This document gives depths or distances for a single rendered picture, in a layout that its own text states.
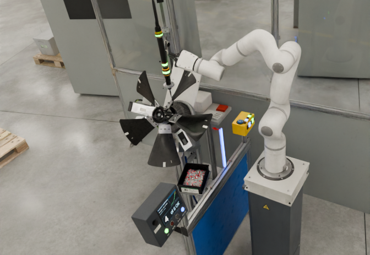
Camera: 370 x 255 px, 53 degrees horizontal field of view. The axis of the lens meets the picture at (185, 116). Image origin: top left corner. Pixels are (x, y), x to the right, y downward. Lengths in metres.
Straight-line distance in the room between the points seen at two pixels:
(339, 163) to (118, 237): 1.96
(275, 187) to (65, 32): 3.69
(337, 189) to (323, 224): 0.31
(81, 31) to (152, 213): 3.49
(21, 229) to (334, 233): 2.79
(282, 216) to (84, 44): 3.55
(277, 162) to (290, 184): 0.14
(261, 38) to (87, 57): 3.59
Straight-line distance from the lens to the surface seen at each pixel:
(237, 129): 2.60
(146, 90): 2.65
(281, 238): 2.55
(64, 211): 3.88
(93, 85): 5.35
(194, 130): 2.39
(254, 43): 1.83
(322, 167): 3.22
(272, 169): 2.24
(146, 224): 1.84
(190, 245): 2.38
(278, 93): 1.91
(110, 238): 3.48
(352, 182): 3.24
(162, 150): 2.53
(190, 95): 2.74
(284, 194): 2.18
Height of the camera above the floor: 2.62
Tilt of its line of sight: 35 degrees down
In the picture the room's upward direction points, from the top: 10 degrees counter-clockwise
